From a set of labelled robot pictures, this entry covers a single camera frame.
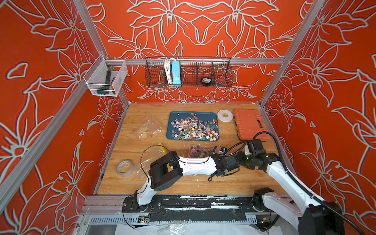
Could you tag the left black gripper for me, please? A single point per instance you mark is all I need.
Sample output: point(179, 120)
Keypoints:
point(225, 174)

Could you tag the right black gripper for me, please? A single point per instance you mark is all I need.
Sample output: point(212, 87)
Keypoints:
point(240, 158)

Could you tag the candy ziploc bag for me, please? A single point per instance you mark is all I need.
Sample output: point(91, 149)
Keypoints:
point(147, 157)
point(198, 152)
point(151, 127)

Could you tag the dark teal tray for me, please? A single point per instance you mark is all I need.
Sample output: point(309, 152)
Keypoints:
point(170, 133)

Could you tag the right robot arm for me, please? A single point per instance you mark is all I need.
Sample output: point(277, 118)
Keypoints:
point(308, 213)

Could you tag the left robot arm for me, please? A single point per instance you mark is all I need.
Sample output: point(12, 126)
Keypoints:
point(168, 169)

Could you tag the orange tool case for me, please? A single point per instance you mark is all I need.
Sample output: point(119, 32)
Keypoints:
point(248, 123)

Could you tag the white tape roll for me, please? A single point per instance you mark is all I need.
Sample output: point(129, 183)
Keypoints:
point(225, 116)

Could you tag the poured candy pile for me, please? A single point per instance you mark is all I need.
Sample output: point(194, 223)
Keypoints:
point(195, 129)

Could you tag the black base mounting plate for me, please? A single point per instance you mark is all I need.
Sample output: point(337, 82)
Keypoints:
point(199, 208)

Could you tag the clear tape roll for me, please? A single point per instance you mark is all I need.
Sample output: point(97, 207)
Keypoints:
point(125, 168)

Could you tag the light blue box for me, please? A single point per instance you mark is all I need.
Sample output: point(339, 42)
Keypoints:
point(176, 76)

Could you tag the green black tool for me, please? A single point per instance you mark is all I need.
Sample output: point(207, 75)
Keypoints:
point(105, 89)

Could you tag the clear plastic bin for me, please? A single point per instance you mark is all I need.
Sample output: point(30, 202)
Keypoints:
point(96, 74)

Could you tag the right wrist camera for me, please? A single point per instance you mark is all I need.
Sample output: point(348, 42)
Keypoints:
point(247, 150)

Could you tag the black wire basket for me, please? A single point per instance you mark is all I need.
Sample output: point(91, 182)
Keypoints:
point(158, 71)

